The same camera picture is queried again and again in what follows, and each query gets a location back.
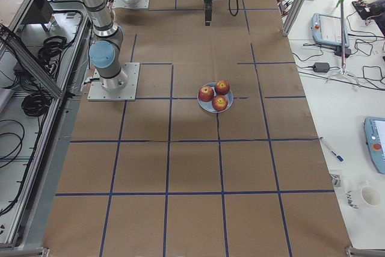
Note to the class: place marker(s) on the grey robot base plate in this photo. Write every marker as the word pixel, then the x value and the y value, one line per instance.
pixel 121 88

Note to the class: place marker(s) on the red apple on plate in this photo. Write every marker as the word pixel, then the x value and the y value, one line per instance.
pixel 219 103
pixel 222 87
pixel 206 93

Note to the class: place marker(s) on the teach pendant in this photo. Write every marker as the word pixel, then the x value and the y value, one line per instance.
pixel 326 29
pixel 374 132

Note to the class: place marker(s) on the blue white pen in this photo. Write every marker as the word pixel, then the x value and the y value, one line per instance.
pixel 329 147

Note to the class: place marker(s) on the white mug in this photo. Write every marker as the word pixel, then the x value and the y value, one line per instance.
pixel 363 196

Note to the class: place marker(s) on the red apple on plate right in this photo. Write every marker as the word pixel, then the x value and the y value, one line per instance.
pixel 222 87

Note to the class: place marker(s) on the aluminium frame post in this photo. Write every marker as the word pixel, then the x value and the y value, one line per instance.
pixel 296 1

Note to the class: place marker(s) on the red apple on plate left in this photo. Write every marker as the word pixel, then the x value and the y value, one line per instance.
pixel 206 93

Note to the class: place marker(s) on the black power adapter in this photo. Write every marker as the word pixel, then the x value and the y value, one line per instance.
pixel 321 67

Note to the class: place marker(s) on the teach pendant upper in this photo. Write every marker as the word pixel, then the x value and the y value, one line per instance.
pixel 326 29

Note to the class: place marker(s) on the metal grabber stick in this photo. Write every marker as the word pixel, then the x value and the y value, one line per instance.
pixel 342 71

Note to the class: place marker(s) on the red apple on plate front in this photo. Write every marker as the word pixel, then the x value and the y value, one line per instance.
pixel 219 103

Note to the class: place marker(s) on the teach pendant lower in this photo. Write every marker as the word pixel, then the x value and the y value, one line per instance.
pixel 374 132

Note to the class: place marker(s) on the light blue plate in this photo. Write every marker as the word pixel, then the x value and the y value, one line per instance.
pixel 208 106

